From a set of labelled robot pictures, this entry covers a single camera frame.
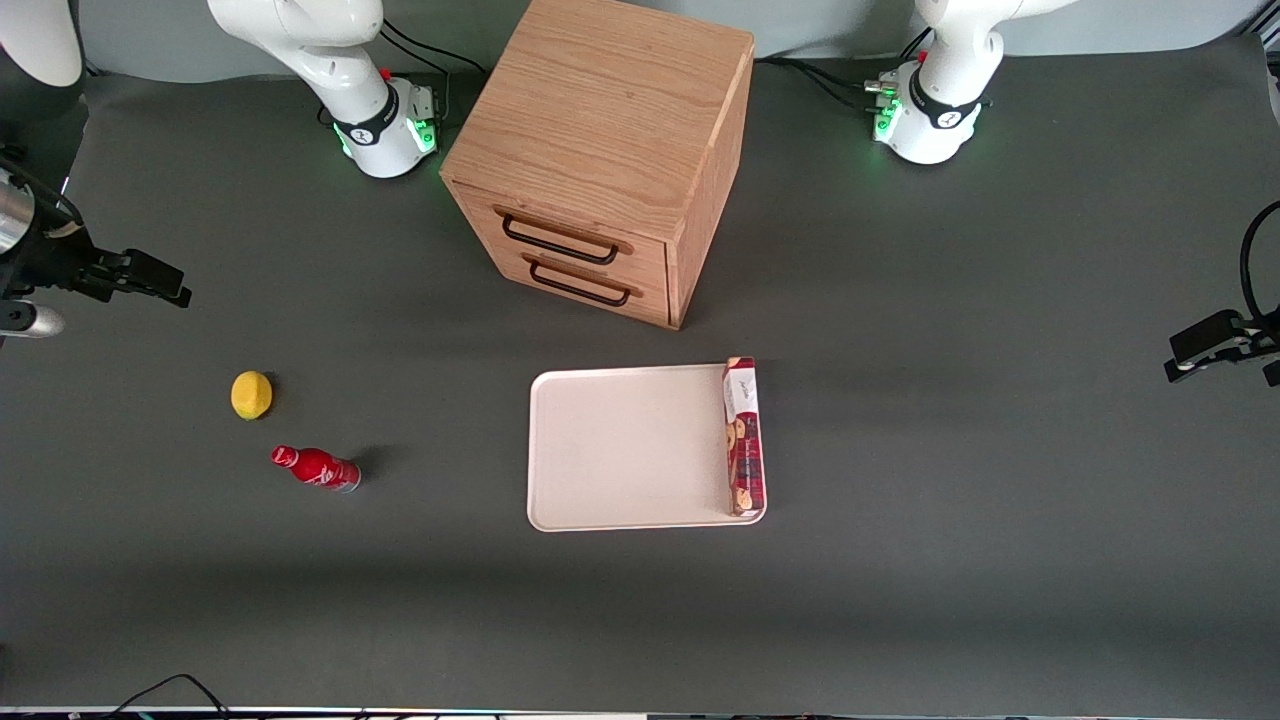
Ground red cookie box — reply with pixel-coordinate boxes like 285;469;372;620
721;356;769;519

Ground wooden two-drawer cabinet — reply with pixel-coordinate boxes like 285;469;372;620
440;0;757;332

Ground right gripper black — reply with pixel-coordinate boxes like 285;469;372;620
0;150;193;341

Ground black left wrist cable loop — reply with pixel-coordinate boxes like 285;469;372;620
1239;199;1280;323

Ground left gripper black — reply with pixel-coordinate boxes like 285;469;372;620
1164;309;1280;388

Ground black cable at table edge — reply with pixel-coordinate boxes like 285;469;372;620
103;673;233;720

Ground yellow lemon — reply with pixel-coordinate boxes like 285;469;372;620
230;370;275;422

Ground black right arm base cables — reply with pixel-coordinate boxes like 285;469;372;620
378;18;491;131

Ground black left arm base cables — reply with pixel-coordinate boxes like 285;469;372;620
755;28;933;113

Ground black arm base cables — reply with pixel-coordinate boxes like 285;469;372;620
755;28;933;113
378;18;491;131

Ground red coke bottle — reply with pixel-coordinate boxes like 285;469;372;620
270;444;363;495

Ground cream plastic tray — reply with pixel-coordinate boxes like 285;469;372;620
527;362;769;533

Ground black metal drawer handle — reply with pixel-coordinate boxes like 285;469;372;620
500;212;622;267
527;259;634;309

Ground dark grey table mat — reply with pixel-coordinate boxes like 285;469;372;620
0;35;1280;717

